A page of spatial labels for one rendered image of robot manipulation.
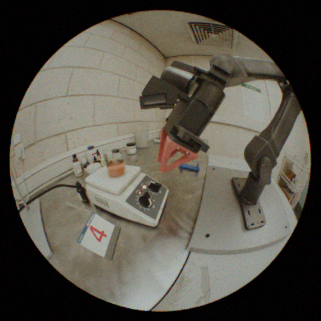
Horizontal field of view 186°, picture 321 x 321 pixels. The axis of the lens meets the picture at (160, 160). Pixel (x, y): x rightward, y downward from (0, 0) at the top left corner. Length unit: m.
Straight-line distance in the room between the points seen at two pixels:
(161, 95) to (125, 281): 0.31
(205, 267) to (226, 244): 0.06
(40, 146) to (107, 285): 0.63
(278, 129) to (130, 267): 0.37
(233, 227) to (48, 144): 0.78
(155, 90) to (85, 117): 0.60
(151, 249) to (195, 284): 0.12
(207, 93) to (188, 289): 0.33
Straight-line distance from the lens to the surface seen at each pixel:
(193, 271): 0.21
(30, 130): 0.68
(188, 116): 0.16
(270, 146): 0.23
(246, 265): 0.27
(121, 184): 0.22
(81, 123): 0.70
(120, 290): 0.22
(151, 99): 0.16
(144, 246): 0.22
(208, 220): 0.23
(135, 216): 0.22
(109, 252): 0.23
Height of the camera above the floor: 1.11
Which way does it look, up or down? 21 degrees down
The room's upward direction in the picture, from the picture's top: straight up
